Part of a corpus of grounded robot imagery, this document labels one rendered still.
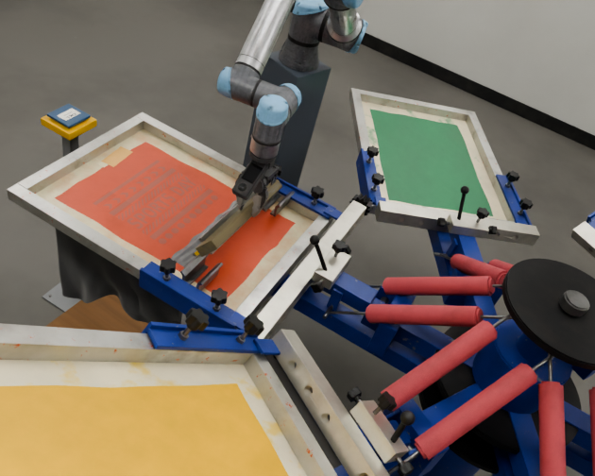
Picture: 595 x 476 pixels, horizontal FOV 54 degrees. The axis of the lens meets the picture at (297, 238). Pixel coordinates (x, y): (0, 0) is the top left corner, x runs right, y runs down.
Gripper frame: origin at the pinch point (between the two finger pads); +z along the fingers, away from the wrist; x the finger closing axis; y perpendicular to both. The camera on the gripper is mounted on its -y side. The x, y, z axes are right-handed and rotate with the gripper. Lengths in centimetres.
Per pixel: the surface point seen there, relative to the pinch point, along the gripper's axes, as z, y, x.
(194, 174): 13.7, 17.7, 29.6
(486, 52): 70, 380, -10
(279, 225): 13.7, 16.0, -4.9
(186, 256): 13.0, -14.7, 8.6
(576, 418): 7, -1, -102
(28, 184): 10, -24, 58
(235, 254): 13.7, -4.1, -1.4
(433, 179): 13, 80, -38
